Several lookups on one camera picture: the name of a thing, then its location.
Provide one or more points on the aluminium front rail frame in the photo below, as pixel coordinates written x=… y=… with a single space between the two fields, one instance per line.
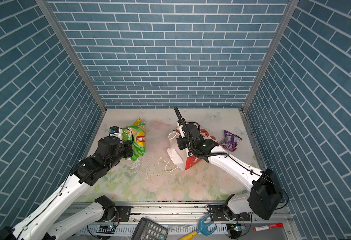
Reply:
x=180 y=219

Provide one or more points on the blue yellow clamp tool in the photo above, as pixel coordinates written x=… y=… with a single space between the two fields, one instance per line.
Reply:
x=203 y=228

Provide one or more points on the purple snack packet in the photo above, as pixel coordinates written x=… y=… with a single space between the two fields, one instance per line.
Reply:
x=230 y=141

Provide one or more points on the red white marker pen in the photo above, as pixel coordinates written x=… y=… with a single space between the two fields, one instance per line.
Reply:
x=268 y=227

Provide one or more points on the green snack packet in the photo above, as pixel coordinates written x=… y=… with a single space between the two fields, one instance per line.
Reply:
x=136 y=134

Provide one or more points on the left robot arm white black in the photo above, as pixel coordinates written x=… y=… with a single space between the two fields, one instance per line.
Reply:
x=43 y=223

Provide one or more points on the yellow snack packet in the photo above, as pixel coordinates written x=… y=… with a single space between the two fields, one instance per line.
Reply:
x=138 y=122

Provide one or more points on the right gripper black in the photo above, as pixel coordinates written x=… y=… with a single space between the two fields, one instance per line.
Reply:
x=180 y=144

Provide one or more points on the red white paper gift bag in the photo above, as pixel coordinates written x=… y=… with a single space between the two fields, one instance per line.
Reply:
x=179 y=158

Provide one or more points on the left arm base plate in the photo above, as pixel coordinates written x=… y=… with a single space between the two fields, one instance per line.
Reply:
x=118 y=213

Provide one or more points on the black calculator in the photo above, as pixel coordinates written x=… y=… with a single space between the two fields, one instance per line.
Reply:
x=149 y=230

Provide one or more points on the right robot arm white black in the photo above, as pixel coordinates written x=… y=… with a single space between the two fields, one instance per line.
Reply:
x=264 y=192

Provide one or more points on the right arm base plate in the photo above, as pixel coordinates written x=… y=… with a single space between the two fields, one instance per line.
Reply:
x=221 y=213

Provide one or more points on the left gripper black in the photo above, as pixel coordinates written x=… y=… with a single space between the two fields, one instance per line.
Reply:
x=128 y=146

